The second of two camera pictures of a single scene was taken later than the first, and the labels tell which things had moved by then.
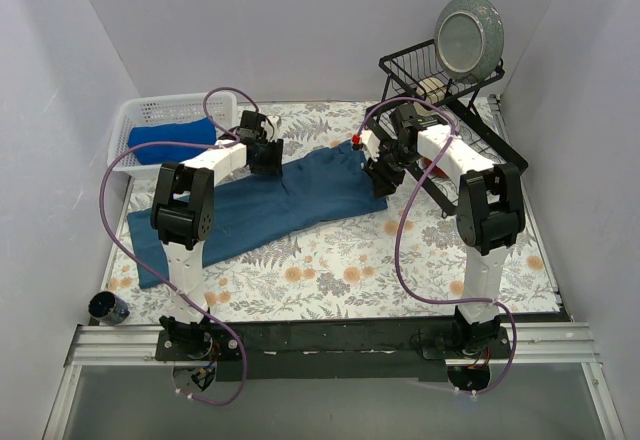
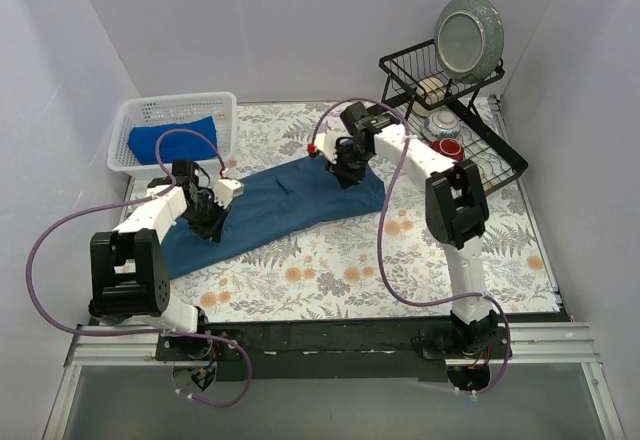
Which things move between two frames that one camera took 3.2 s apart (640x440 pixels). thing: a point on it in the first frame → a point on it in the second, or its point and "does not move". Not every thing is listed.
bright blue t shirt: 199,132 does not move
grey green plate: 469,36 does not move
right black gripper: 382,175 → 347,169
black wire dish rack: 432,126 does not move
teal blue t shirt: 318,187 does not move
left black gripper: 267,158 → 208,221
